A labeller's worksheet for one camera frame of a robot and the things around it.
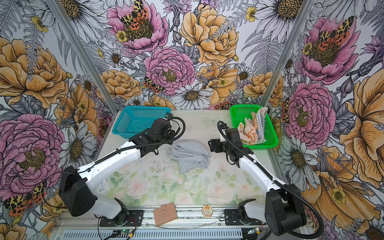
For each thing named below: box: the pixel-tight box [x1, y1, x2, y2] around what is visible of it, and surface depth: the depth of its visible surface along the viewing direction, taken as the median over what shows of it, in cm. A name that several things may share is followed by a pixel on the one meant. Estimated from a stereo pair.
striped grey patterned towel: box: [256, 107, 268, 144], surface depth 106 cm
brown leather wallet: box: [153, 202, 178, 227], surface depth 77 cm
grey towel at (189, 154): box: [168, 139, 211, 174], surface depth 91 cm
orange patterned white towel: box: [237, 112, 259, 145], surface depth 104 cm
